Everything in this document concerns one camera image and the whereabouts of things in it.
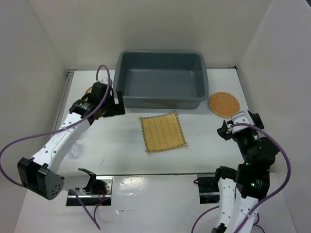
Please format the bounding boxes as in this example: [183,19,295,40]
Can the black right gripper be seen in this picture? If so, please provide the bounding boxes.
[218,109,265,163]

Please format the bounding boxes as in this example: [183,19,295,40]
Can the square bamboo mat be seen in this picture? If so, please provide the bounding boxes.
[140,111,187,153]

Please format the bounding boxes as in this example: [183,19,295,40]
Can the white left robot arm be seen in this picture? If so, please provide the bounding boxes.
[17,83,125,200]

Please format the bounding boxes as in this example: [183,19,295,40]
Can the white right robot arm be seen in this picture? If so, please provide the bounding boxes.
[212,111,279,233]

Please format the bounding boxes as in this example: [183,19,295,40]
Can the grey plastic bin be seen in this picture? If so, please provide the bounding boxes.
[113,50,209,110]

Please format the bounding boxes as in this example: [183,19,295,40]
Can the round orange woven coaster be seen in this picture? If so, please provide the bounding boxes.
[209,92,240,118]

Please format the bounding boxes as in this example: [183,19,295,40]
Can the round bamboo coaster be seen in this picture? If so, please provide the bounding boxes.
[85,87,92,94]

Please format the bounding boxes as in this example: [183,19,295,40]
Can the clear plastic cup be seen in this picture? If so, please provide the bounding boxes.
[68,142,82,159]

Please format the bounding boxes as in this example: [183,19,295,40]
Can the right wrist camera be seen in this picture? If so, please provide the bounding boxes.
[227,111,251,133]

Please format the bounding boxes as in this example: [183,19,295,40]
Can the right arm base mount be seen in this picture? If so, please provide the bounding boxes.
[193,173,220,204]

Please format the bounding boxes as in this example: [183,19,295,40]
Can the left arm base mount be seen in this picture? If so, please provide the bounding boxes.
[73,176,114,206]

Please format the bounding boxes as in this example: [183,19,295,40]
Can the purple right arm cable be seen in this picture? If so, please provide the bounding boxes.
[190,123,292,233]

